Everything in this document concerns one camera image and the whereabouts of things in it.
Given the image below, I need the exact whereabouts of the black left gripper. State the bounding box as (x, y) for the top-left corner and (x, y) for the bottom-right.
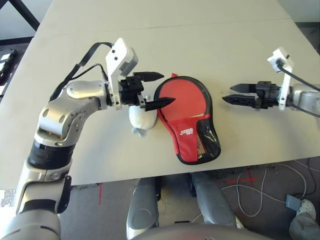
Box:
(118, 71), (176, 112)

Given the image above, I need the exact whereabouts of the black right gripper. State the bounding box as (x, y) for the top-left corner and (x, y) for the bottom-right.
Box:
(221, 80), (282, 111)

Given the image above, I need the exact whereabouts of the white grey fabric pouch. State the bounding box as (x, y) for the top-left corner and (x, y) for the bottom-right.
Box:
(128, 94), (158, 138)

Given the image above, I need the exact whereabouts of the red black paddle case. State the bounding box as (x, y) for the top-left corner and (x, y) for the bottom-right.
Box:
(153, 73), (222, 166)

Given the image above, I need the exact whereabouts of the red floor tape cross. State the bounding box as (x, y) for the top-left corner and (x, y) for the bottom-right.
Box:
(216, 168), (261, 187)

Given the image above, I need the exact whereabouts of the grey robot right leg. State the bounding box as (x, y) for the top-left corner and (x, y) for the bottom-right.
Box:
(191, 172), (238, 228)

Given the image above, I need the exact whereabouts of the grey robot leg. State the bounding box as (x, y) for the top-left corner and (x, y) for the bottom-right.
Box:
(191, 172), (238, 228)
(126, 176), (163, 240)

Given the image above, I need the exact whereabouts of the grey robot left leg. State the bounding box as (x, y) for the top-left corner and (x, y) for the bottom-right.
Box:
(126, 176), (163, 240)

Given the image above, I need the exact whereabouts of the blue-grey power adapter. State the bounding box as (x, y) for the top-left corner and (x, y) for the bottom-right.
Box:
(284, 195), (303, 211)

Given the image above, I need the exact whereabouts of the white perforated clog shoe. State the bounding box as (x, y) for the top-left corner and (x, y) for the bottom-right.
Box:
(234, 216), (245, 230)
(296, 198), (317, 218)

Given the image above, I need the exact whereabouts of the grey trouser leg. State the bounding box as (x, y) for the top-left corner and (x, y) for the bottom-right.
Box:
(289, 212), (320, 240)

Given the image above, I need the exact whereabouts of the black tray rack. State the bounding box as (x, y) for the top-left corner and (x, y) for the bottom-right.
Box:
(0, 48), (18, 98)

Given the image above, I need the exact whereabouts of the grey robot torso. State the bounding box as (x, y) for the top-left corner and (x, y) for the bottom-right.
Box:
(129, 221), (276, 240)

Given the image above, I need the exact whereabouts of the speckled grey floor mat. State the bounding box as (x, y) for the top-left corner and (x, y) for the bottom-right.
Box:
(0, 189), (17, 208)

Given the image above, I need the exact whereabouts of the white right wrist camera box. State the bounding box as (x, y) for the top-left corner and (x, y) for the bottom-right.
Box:
(266, 46), (295, 111)

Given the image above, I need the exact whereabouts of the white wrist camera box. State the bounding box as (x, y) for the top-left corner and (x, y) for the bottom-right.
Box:
(104, 37), (140, 111)
(266, 46), (295, 111)

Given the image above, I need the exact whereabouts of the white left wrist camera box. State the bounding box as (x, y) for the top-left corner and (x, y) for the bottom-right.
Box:
(104, 37), (140, 111)

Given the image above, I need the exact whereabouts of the black left wrist camera cable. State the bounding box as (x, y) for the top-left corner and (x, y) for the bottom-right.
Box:
(48, 41), (115, 101)

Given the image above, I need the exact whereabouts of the thin white floor cable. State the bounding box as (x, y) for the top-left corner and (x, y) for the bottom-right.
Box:
(219, 159), (308, 223)

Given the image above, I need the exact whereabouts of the black metal frame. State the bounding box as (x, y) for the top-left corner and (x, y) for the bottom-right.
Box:
(0, 0), (41, 47)

